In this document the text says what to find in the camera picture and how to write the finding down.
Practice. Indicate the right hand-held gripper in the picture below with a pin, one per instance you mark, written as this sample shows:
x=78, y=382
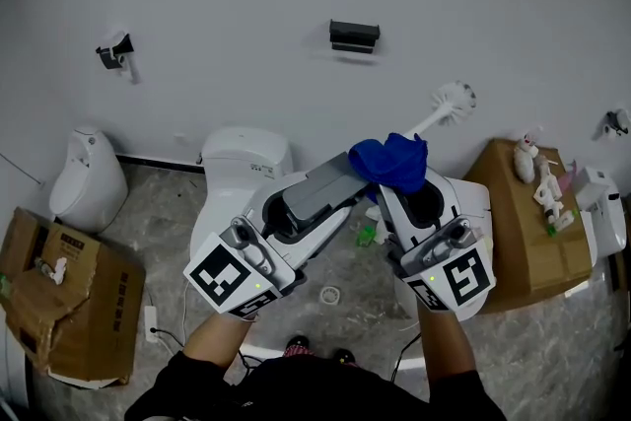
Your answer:
x=463, y=281

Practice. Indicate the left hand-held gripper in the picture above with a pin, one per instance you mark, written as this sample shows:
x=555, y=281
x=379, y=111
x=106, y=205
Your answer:
x=222, y=273

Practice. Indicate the blue cleaning cloth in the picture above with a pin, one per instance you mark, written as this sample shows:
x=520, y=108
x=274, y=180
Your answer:
x=389, y=160

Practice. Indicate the person's left forearm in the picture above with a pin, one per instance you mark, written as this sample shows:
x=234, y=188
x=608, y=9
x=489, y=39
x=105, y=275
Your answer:
x=217, y=340

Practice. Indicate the person's right forearm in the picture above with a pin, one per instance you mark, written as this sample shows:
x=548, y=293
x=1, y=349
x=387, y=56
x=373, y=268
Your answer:
x=443, y=340

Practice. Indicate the white flat-lid smart toilet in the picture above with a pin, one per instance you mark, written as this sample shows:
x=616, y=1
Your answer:
x=475, y=194

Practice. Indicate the white toilet with tank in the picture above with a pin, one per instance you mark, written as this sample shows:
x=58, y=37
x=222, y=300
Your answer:
x=236, y=153

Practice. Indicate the crumpled white tissue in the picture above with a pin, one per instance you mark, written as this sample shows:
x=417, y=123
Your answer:
x=382, y=231
x=372, y=212

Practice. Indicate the green plastic bottle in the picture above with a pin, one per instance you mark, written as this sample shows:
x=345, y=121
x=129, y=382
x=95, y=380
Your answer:
x=3, y=288
x=366, y=237

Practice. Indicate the intact cardboard box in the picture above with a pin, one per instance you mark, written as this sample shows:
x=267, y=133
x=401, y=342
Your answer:
x=522, y=251

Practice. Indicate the grey-white scrub ball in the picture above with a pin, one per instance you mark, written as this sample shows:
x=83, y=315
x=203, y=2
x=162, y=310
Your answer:
x=523, y=162

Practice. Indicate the person's left black slipper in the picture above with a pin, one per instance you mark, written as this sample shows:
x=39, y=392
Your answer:
x=297, y=341

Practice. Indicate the person's black slipper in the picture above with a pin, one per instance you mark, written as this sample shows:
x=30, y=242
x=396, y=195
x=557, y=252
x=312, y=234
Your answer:
x=297, y=341
x=342, y=355

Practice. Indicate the white spray bottle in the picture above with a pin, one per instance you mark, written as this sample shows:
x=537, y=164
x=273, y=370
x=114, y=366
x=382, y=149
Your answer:
x=547, y=194

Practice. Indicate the clear bottle with red label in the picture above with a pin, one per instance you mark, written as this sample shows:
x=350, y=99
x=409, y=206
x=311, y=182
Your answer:
x=528, y=138

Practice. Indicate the pale pink tube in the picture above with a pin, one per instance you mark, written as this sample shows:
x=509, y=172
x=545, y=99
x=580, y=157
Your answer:
x=542, y=161

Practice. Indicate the person's red checked trousers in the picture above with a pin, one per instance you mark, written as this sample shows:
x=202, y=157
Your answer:
x=301, y=352

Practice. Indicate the small green bottle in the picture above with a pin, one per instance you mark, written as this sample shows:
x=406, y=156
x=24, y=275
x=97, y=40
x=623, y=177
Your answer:
x=552, y=230

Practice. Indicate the person's right black slipper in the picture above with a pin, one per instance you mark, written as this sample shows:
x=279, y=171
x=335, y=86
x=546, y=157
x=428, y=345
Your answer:
x=342, y=355

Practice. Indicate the small white bottle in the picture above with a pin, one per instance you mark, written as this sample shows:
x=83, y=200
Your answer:
x=565, y=221

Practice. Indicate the pink plastic bag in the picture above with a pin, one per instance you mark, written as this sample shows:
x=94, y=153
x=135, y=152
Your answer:
x=567, y=175

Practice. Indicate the white power strip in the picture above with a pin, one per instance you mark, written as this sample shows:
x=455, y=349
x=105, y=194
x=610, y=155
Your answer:
x=151, y=323

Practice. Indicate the person's black shirt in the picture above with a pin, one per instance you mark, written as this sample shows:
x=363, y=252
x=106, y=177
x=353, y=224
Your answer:
x=320, y=394

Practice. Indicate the torn large cardboard box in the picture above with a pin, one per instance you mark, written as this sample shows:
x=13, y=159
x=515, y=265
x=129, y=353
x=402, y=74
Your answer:
x=98, y=310

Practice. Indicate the small white pump dispenser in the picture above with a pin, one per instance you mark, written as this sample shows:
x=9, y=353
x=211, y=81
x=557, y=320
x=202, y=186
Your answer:
x=59, y=268

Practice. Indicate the black wall shelf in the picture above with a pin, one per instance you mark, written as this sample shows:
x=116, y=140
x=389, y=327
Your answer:
x=354, y=34

